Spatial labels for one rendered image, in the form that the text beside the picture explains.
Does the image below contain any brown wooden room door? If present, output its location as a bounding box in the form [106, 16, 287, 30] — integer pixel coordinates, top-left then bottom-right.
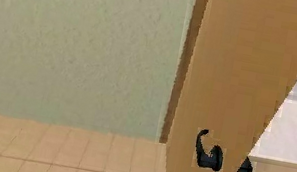
[154, 0, 297, 172]

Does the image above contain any black hooked door handle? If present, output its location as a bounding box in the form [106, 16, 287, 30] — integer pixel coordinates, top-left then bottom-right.
[191, 127, 229, 172]

